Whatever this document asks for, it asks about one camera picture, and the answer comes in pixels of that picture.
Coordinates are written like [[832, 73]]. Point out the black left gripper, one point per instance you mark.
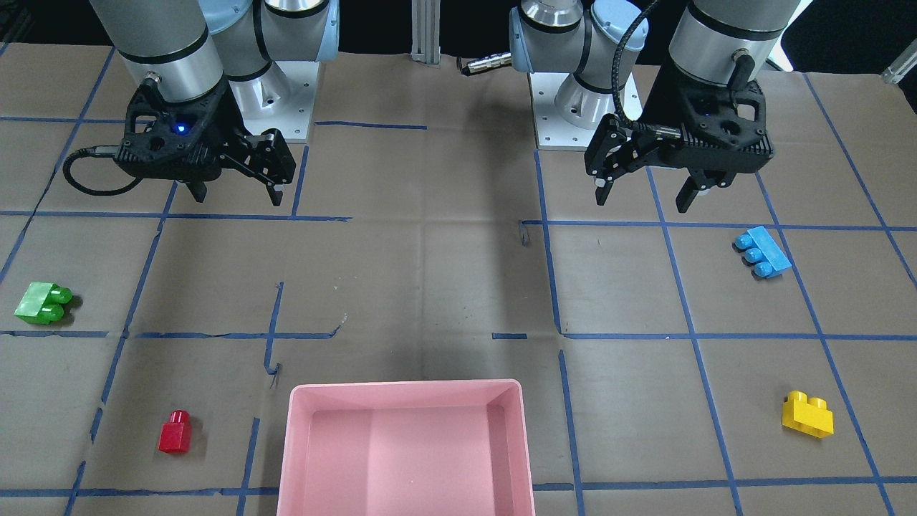
[[658, 107]]

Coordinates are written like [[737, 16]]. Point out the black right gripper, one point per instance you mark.
[[231, 122]]

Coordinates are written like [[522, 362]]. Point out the blue toy block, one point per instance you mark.
[[762, 253]]

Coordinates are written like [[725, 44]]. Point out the green toy block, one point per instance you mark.
[[43, 303]]

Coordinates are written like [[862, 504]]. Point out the red toy block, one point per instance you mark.
[[176, 433]]

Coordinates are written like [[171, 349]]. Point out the yellow toy block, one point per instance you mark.
[[807, 414]]

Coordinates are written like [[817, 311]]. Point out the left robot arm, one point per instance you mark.
[[600, 45]]

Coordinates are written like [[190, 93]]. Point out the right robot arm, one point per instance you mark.
[[188, 46]]

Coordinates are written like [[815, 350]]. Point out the pink plastic box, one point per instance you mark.
[[433, 447]]

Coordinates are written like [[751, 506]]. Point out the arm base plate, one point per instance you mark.
[[565, 113], [282, 99]]

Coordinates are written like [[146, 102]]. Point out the metal cable connector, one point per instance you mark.
[[484, 64]]

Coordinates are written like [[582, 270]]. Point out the aluminium frame post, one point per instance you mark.
[[425, 23]]

